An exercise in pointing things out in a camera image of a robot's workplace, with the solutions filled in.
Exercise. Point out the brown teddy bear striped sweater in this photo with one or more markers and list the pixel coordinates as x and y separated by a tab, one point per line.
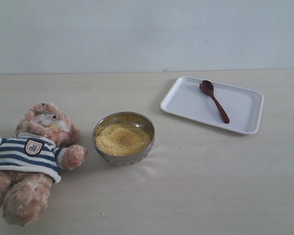
45	142

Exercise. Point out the dark red wooden spoon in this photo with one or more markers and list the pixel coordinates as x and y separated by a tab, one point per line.
207	87

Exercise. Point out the steel bowl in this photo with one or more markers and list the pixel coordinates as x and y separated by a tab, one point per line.
131	118

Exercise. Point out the yellow millet grains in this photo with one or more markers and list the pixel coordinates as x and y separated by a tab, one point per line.
122	139

